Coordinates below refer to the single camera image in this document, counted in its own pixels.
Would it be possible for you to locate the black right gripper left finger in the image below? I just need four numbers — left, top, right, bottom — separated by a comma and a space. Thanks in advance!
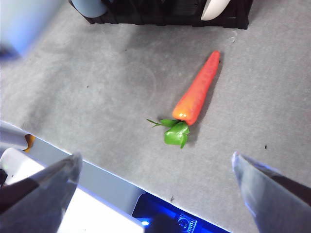
0, 152, 83, 233

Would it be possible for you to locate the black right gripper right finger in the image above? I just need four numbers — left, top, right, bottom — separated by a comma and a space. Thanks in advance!
231, 151, 311, 233

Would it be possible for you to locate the orange carrot with green leaves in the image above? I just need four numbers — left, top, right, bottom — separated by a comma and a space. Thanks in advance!
146, 50, 221, 149

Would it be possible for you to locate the blue plate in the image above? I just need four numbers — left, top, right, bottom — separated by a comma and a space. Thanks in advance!
69, 0, 108, 18

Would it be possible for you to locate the beige plate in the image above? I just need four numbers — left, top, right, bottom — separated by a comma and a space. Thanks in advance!
201, 0, 230, 21

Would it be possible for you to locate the black plate rack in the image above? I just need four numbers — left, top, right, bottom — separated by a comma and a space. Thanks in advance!
85, 0, 251, 30

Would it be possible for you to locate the white box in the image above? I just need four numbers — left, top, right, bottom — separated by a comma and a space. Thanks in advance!
0, 147, 47, 186

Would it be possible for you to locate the white base panel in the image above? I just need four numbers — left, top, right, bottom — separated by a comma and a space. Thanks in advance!
60, 186, 145, 233

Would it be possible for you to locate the black camera with blue light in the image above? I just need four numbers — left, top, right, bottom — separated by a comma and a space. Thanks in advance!
131, 193, 233, 233

